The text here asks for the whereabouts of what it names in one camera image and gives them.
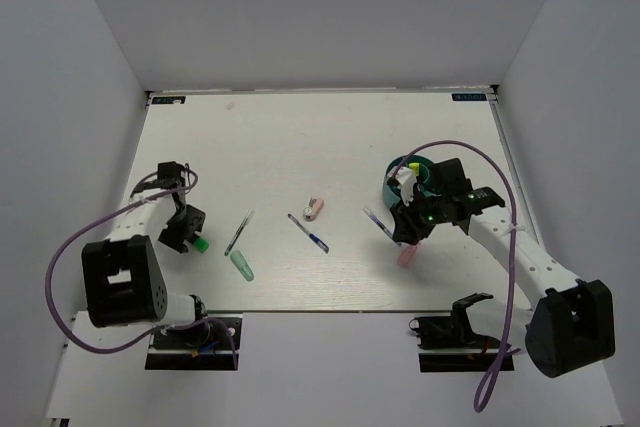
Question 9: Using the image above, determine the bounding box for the pink white small stapler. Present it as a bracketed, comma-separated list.
[303, 197, 324, 222]

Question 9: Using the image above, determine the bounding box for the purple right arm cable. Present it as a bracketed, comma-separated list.
[392, 139, 522, 414]

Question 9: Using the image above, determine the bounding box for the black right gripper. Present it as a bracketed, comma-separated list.
[390, 186, 448, 246]

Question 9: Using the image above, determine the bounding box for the left corner label sticker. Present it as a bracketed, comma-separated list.
[151, 96, 186, 105]

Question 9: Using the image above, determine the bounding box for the black yellow highlighter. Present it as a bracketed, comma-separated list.
[408, 162, 420, 176]

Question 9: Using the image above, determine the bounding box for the black green highlighter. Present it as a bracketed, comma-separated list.
[189, 234, 210, 253]

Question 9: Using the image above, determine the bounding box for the green clear gel pen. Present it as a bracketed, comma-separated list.
[224, 209, 255, 257]

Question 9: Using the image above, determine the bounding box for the blue clear gel pen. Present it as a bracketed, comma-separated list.
[362, 207, 401, 246]

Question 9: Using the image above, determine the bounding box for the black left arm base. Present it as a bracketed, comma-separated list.
[145, 313, 243, 371]

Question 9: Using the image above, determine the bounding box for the pink correction pen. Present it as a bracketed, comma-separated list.
[397, 244, 419, 268]

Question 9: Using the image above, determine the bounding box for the corner label sticker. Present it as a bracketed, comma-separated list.
[451, 92, 487, 102]
[151, 96, 186, 105]

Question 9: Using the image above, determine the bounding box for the right corner label sticker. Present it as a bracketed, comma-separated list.
[451, 92, 487, 102]

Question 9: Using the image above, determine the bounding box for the teal round divided organizer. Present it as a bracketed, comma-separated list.
[382, 155, 438, 209]

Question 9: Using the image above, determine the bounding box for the mint green correction pen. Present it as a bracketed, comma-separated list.
[229, 250, 255, 282]

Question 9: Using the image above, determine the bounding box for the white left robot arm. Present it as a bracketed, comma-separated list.
[81, 161, 212, 346]

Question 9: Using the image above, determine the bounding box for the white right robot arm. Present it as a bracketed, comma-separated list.
[386, 158, 615, 378]

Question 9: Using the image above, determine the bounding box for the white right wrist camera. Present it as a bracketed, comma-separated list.
[394, 167, 418, 206]

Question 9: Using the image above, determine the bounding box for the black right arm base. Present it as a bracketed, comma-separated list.
[408, 315, 500, 374]

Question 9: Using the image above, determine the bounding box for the blue clear ballpoint pen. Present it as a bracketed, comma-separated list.
[287, 214, 329, 254]

